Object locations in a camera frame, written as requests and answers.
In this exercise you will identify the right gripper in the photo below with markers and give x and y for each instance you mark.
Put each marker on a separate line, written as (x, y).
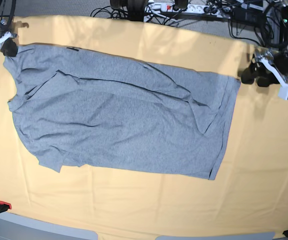
(7, 46)

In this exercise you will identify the black power adapter brick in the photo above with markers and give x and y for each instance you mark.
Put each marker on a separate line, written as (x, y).
(247, 17)

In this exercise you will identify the yellow tablecloth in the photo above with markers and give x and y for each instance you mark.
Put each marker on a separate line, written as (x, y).
(249, 194)

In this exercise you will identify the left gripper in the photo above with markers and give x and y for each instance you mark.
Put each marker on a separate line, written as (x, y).
(269, 67)

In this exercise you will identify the white power strip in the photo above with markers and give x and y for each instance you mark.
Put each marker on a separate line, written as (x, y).
(163, 9)

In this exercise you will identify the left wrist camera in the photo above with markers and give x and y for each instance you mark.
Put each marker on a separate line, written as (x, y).
(283, 93)

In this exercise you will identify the grey t-shirt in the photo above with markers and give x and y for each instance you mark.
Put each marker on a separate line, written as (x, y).
(76, 107)

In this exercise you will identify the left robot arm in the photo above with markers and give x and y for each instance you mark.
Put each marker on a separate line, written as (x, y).
(280, 6)

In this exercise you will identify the black caster wheel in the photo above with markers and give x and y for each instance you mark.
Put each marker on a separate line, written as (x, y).
(135, 8)

